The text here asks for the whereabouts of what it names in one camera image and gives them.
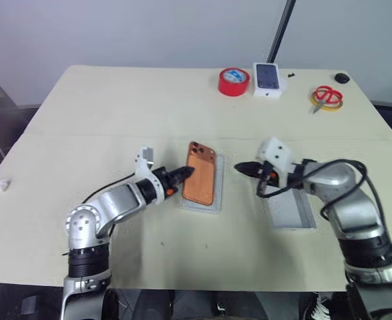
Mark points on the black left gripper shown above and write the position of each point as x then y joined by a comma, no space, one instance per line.
165,181

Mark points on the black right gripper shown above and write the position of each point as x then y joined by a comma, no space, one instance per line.
266,173

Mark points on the orange smartphone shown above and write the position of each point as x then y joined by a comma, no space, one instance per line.
199,180

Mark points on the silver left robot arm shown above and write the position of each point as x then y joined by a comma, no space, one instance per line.
116,203

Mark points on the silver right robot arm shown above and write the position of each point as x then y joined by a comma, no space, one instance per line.
352,203

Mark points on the clear tray under phone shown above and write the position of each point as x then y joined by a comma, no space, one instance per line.
218,186

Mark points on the white phone box lid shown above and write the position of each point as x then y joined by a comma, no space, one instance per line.
292,210

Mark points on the white box with phone print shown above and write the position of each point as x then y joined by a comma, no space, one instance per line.
268,78

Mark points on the red tape roll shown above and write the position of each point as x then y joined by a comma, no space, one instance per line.
229,87

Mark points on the small black screw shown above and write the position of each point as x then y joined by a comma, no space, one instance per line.
291,75

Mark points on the small black rounded object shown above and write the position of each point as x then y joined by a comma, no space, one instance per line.
342,78

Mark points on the black metal pole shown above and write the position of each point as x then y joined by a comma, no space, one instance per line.
280,31

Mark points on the white ribbed object under table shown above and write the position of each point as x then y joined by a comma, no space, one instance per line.
317,308

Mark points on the white crumpled scrap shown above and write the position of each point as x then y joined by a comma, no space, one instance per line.
0,186

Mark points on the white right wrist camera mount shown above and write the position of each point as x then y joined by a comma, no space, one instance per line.
277,153

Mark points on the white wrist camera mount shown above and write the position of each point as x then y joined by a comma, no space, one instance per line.
277,153
145,168

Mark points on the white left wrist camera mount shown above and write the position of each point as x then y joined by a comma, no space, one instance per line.
145,168

